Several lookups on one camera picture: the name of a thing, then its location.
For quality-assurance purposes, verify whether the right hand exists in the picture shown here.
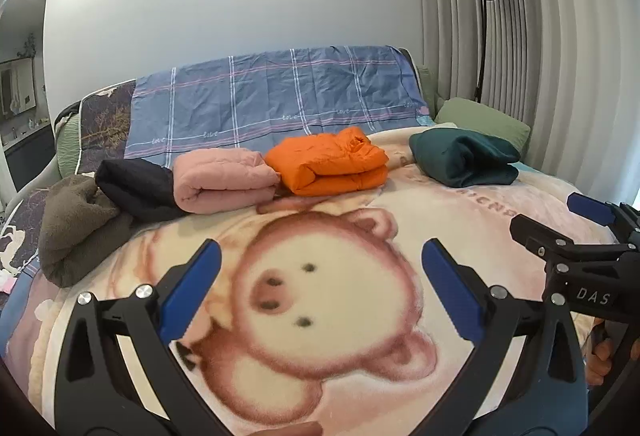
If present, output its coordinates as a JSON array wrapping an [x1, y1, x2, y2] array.
[[582, 336, 614, 387]]

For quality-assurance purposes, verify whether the olive brown fleece garment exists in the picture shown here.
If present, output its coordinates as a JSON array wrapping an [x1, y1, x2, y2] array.
[[38, 175, 134, 288]]

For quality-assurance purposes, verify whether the orange puffer jacket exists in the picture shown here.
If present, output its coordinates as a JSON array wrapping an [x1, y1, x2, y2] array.
[[264, 126, 388, 197]]

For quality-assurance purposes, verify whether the blue plaid quilt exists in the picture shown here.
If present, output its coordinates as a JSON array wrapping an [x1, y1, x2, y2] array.
[[125, 45, 433, 167]]

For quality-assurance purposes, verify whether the black folded garment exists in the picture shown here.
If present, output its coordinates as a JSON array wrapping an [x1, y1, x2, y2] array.
[[94, 159, 186, 223]]

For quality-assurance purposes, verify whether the wall mirror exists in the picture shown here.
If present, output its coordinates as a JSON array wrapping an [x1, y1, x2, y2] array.
[[1, 0, 55, 207]]

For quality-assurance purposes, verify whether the dark floral bedsheet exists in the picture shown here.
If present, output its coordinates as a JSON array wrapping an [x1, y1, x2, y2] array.
[[1, 80, 136, 277]]

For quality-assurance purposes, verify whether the green pillow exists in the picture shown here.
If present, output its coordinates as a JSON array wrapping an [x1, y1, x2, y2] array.
[[435, 97, 530, 156], [416, 66, 442, 119]]

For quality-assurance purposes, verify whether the beige pleated curtain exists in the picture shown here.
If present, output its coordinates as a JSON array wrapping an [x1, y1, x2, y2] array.
[[416, 0, 639, 202]]

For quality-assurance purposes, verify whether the pink bear fleece blanket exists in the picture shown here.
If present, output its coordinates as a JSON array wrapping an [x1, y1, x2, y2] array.
[[0, 120, 626, 436]]

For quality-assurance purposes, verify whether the dark green folded garment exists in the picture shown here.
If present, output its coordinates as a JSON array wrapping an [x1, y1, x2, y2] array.
[[409, 127, 520, 188]]

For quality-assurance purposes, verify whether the pink folded jacket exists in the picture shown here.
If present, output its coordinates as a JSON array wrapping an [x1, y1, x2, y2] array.
[[172, 148, 280, 214]]

